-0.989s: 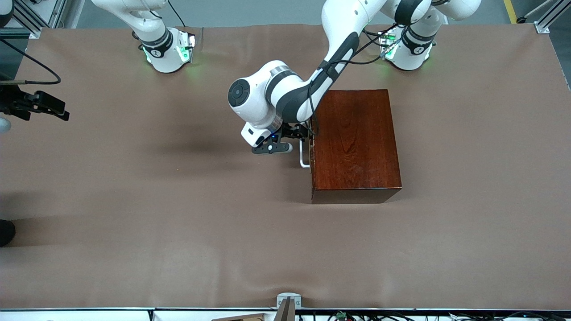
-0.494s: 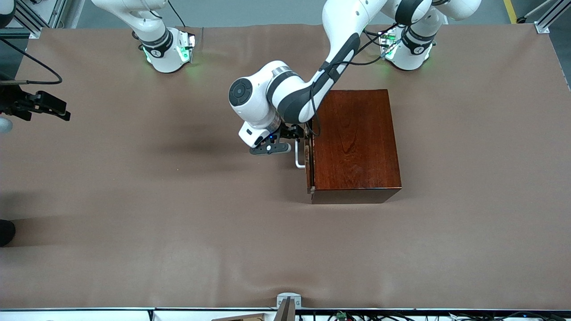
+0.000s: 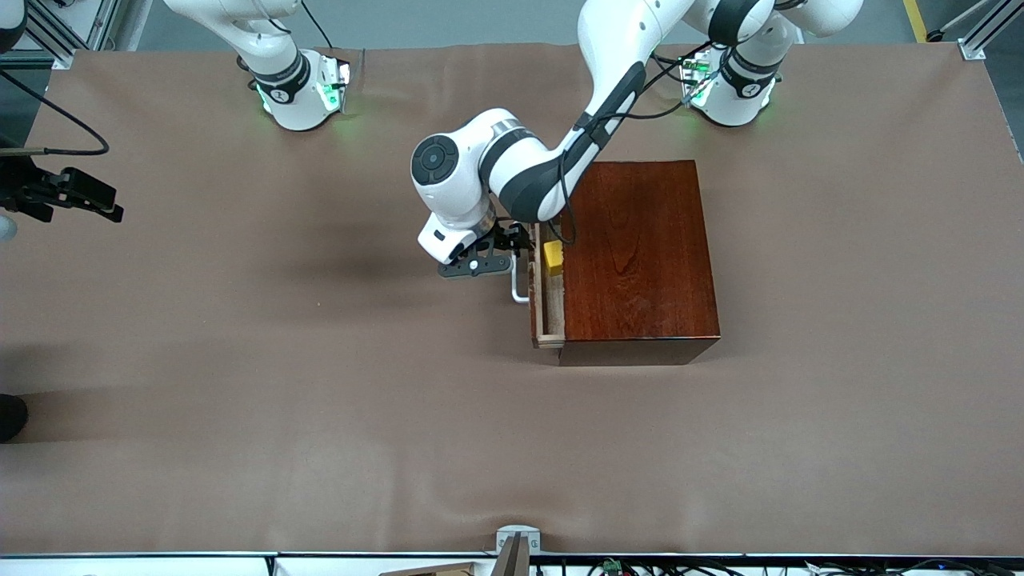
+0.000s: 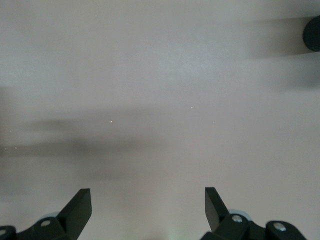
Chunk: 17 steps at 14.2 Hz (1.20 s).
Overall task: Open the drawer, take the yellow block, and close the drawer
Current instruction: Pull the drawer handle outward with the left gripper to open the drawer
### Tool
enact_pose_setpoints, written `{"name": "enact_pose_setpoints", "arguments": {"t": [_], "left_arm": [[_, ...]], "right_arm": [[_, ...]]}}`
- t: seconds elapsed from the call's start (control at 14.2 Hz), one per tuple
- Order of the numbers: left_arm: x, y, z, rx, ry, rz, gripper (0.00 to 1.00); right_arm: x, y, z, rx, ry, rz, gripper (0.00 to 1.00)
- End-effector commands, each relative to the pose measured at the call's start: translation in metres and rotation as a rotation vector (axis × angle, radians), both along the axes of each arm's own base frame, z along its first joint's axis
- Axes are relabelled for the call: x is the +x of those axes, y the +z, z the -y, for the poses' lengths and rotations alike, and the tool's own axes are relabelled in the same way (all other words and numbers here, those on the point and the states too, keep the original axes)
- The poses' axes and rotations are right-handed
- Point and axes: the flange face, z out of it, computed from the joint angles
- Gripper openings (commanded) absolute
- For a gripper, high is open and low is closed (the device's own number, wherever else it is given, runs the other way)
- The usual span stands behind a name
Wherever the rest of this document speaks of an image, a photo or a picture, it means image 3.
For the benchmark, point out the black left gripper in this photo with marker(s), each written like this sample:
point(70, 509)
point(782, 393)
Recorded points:
point(506, 237)

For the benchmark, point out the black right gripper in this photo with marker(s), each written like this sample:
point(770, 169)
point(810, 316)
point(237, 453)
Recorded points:
point(24, 190)

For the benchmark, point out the yellow block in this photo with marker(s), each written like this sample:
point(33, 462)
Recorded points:
point(553, 258)

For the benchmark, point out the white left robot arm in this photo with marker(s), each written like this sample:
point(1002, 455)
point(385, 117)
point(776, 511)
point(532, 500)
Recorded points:
point(624, 40)

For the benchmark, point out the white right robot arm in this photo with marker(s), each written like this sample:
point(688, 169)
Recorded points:
point(292, 104)

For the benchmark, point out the dark brown wooden cabinet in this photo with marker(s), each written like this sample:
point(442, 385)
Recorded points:
point(640, 264)

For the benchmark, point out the black rounded object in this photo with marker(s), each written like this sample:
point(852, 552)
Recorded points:
point(10, 418)

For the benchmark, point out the brown table cover sheet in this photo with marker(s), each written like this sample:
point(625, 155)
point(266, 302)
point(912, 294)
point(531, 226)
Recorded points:
point(320, 360)

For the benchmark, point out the green terminal connector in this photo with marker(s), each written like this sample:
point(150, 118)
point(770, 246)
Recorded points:
point(612, 566)

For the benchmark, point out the brown cardboard piece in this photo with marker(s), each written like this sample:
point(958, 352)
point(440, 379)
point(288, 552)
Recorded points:
point(436, 570)

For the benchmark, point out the yellow floor tape strip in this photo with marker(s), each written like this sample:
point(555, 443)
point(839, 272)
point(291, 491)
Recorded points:
point(917, 20)

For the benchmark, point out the aluminium frame with black struts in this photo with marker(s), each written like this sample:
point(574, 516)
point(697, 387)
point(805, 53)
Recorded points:
point(100, 20)

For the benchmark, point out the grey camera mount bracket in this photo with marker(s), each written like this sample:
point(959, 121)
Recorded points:
point(518, 534)

